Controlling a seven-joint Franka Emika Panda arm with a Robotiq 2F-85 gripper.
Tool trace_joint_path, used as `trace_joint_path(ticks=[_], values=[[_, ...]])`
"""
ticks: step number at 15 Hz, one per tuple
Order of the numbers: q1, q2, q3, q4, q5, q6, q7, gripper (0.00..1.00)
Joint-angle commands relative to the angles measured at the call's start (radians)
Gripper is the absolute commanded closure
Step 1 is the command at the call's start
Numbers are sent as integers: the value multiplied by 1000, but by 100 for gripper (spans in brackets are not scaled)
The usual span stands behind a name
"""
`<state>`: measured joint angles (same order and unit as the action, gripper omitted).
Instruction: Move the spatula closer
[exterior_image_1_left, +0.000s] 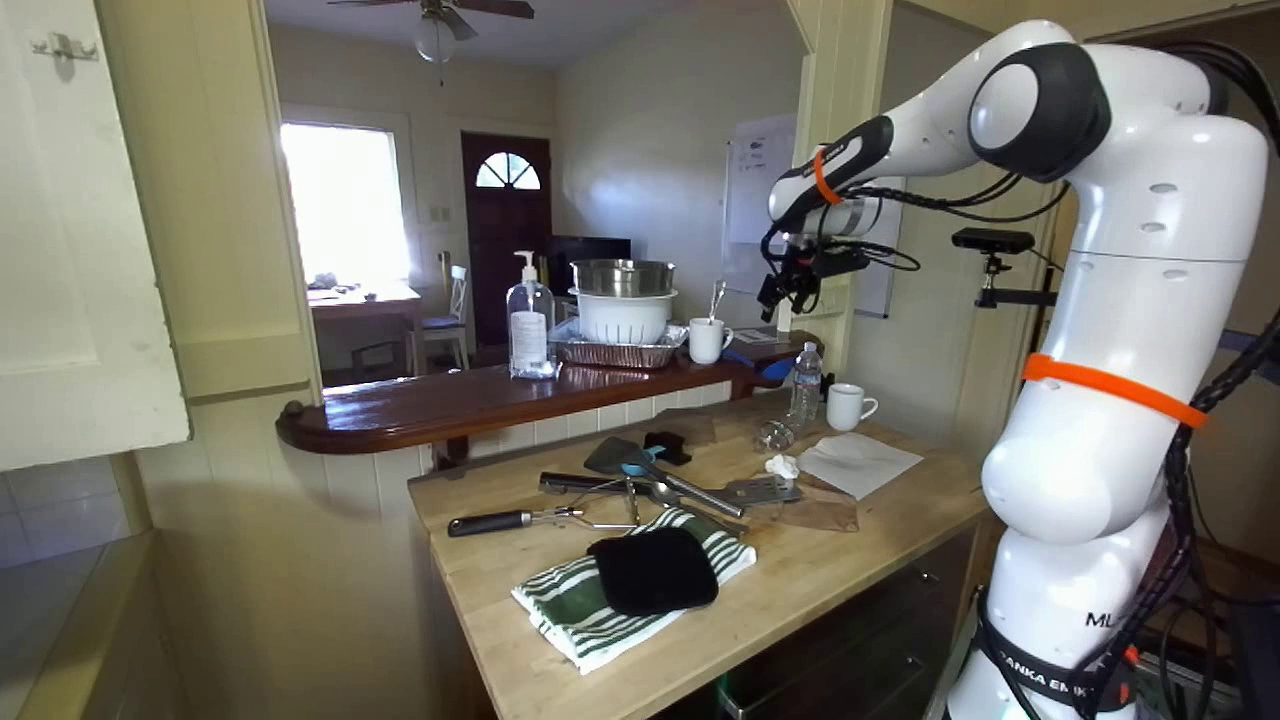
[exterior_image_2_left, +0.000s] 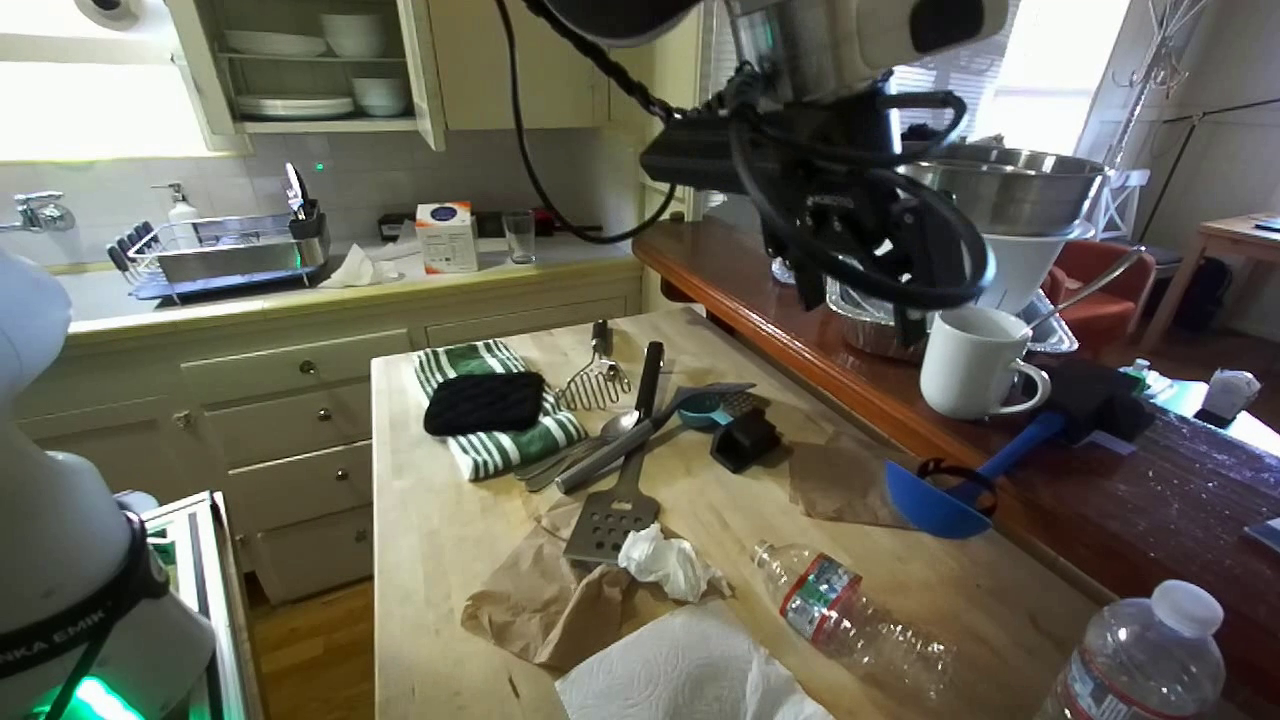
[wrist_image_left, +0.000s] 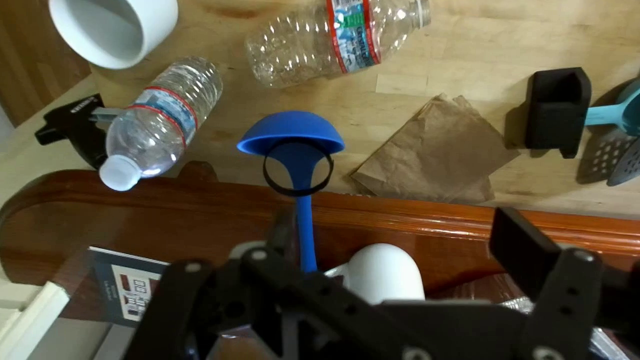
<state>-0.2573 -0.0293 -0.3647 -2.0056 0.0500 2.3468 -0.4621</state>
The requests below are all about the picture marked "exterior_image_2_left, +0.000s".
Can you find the crumpled white wrapper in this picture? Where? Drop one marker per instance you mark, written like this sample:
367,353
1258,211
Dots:
666,560

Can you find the white bowl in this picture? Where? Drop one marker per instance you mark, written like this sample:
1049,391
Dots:
387,99
359,32

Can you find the green white striped towel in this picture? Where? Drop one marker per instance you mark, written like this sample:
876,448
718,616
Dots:
507,444

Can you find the white ceramic mug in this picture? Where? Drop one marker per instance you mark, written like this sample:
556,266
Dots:
974,365

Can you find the chrome sink faucet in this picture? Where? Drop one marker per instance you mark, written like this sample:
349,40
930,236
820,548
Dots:
41,211

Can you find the white soap dispenser bottle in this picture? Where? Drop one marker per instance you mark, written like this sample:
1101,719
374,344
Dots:
182,220

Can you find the wooden side table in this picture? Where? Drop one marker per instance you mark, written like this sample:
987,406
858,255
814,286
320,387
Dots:
1235,240

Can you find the dark booklet with white label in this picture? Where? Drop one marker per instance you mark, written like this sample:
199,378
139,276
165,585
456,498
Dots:
1266,539

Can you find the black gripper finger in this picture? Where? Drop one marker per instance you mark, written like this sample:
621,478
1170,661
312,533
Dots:
909,320
816,272

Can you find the stack of white plates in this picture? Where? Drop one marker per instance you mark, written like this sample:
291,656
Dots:
285,105
274,40

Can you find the red chair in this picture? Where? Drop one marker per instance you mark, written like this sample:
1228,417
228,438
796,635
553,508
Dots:
1107,286

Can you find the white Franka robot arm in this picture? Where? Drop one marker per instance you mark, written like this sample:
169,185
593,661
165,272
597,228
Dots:
53,533

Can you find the blue plastic funnel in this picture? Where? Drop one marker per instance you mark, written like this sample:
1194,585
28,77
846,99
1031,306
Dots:
940,507

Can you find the white cloth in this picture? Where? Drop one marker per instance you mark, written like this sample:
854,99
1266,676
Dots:
367,266

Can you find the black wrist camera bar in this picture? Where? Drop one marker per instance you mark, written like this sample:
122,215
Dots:
706,155

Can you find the bright window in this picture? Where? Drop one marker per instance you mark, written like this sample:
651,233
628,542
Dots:
1067,64

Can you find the small white box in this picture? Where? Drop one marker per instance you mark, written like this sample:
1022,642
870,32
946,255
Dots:
1227,397

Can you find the clear serving tray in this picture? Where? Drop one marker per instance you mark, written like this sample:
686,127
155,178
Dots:
854,333

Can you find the cream base cabinet with drawers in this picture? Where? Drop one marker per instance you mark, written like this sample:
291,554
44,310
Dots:
292,454

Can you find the dark wooden bar counter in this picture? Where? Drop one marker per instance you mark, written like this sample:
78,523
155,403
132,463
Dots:
1146,507

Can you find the metal dish rack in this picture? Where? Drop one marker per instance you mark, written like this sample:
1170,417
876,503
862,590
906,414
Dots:
223,260

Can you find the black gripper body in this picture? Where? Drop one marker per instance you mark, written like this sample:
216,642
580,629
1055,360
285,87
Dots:
866,185

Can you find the crushed bottle with red label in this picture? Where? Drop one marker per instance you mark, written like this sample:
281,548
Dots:
854,616

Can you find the black cloth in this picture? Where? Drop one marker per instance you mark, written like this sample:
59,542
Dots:
481,403

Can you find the metal robot stand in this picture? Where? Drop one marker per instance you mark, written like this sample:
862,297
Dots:
200,585

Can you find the small teal object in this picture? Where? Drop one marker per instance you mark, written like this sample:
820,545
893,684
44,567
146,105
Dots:
702,410

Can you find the clear drinking glass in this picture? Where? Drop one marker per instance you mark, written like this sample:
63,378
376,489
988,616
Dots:
517,240

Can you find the white paper towel sheet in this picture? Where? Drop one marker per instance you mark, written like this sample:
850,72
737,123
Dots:
680,672

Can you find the water bottle with white cap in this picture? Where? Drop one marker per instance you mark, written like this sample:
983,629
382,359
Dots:
1134,661

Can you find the metal mixing bowl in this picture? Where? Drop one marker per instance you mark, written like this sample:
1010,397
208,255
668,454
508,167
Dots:
1025,185

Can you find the brown paper bag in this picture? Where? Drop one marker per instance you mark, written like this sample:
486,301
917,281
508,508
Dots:
532,600

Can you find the small black block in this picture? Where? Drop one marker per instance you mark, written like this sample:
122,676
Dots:
747,443

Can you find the metal spoon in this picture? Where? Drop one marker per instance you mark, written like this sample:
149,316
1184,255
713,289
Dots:
621,424

